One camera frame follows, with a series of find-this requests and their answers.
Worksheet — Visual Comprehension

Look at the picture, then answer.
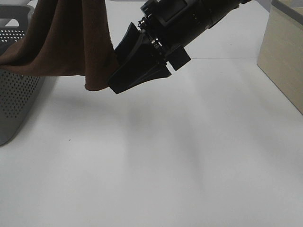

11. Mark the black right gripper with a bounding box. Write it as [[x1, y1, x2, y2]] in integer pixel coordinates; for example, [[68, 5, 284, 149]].
[[107, 0, 213, 94]]

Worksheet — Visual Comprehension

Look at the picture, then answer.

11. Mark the brown towel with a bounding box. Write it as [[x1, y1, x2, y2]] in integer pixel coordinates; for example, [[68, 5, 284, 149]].
[[0, 0, 119, 91]]

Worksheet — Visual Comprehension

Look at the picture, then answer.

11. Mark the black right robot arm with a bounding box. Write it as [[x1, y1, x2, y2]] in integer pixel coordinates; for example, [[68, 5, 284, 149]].
[[107, 0, 246, 94]]

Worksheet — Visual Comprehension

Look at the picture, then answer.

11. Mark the grey perforated plastic basket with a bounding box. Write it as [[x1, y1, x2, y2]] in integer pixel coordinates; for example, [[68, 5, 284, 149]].
[[0, 4, 45, 145]]

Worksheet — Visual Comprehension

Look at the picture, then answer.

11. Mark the beige wooden box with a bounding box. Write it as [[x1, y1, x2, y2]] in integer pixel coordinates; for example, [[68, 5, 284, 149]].
[[257, 0, 303, 113]]

